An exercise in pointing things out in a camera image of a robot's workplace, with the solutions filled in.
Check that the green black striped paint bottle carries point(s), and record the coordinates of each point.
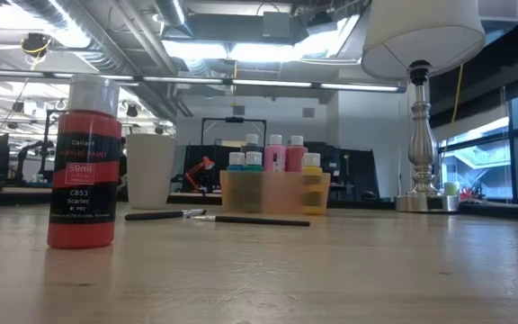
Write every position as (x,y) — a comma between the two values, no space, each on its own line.
(254,158)

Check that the tall pink labelled paint bottle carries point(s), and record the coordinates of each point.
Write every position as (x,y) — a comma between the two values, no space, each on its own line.
(274,155)

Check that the blue black striped paint bottle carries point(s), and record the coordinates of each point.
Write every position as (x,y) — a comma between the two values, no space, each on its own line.
(237,158)

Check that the dark grey paint bottle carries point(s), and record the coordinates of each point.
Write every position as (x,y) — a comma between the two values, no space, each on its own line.
(252,139)

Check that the coral pink paint bottle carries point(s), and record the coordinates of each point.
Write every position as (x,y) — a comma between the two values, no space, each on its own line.
(296,155)

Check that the yellow black striped paint bottle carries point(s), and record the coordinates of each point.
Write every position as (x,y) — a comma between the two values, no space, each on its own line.
(311,160)

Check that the thin black paint brush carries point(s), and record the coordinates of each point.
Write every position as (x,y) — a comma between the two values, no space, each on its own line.
(263,221)

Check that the black marker pen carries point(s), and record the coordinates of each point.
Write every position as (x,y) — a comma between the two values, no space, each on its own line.
(160,215)

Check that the red scarlet paint bottle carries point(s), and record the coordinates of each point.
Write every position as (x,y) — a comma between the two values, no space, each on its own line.
(84,189)

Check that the orange plastic bin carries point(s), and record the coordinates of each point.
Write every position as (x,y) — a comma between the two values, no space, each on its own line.
(281,193)

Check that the red desk lamp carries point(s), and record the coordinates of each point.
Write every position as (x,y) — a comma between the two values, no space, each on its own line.
(205,163)

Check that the white cup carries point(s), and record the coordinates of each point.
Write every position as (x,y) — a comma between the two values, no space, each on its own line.
(151,171)

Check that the long ceiling light bar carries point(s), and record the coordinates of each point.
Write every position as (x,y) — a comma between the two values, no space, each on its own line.
(182,79)

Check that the black ceiling spotlight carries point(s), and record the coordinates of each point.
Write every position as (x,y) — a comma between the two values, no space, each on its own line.
(131,110)

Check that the grey ceiling box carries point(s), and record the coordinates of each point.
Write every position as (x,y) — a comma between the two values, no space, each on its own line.
(277,24)

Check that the small yellow-green object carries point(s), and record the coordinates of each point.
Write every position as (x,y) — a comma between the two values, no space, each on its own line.
(450,189)

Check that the silver table lamp white shade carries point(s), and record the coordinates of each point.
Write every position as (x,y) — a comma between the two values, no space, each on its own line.
(421,31)

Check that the small red objects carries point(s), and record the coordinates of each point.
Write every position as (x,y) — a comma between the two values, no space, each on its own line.
(470,193)

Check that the background robot station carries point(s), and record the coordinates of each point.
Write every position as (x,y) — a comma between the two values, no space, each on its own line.
(38,175)

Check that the black background gantry frame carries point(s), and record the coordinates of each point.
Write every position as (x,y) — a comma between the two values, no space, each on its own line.
(234,119)

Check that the silver ventilation duct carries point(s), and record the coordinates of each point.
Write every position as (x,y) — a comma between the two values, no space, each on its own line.
(171,11)

